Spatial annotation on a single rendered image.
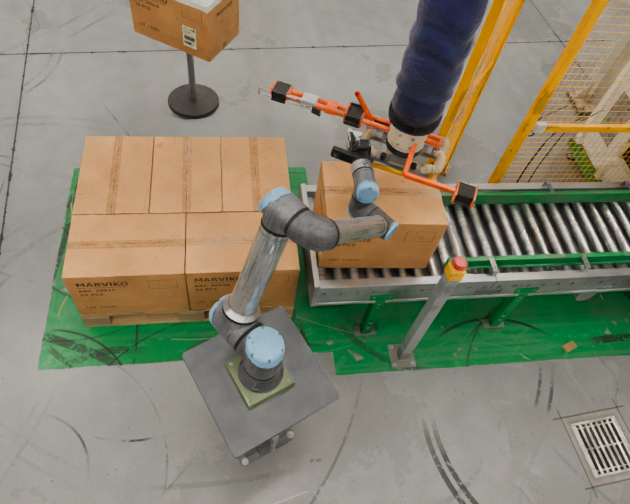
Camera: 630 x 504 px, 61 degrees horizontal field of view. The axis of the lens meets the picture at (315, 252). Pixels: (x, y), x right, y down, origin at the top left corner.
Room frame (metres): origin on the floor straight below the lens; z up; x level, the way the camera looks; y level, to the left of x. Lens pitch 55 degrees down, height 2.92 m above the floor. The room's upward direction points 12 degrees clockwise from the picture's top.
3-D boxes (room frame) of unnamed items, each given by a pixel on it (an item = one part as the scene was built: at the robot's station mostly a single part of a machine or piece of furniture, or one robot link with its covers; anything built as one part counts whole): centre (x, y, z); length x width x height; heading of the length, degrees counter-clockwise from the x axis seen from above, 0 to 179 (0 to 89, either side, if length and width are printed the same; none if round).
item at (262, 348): (0.84, 0.12, 0.98); 0.17 x 0.15 x 0.18; 54
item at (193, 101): (3.23, 1.20, 0.31); 0.40 x 0.40 x 0.62
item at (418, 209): (1.83, -0.27, 0.75); 0.60 x 0.40 x 0.40; 104
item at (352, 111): (1.88, -0.05, 1.34); 0.10 x 0.08 x 0.06; 171
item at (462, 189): (1.54, -0.55, 1.35); 0.09 x 0.08 x 0.05; 171
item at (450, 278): (1.42, -0.64, 0.50); 0.07 x 0.07 x 1.00; 17
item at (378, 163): (1.74, -0.28, 1.24); 0.34 x 0.10 x 0.05; 81
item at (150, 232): (1.84, 0.77, 0.34); 1.20 x 1.00 x 0.40; 107
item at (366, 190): (1.48, -0.14, 1.34); 0.12 x 0.09 x 0.10; 18
